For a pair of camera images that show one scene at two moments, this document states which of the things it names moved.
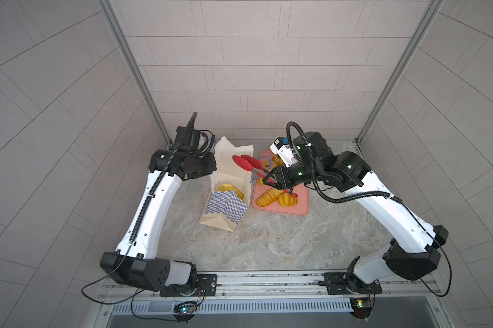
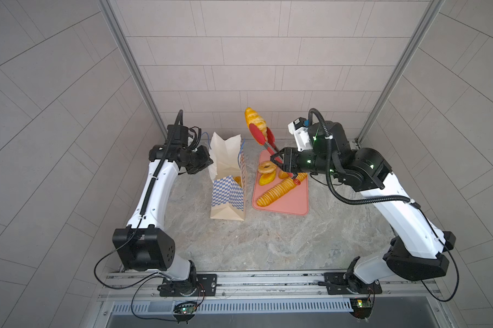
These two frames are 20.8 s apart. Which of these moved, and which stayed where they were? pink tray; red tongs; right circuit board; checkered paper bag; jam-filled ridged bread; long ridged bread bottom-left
Moved: red tongs; checkered paper bag; jam-filled ridged bread
Stayed: right circuit board; pink tray; long ridged bread bottom-left
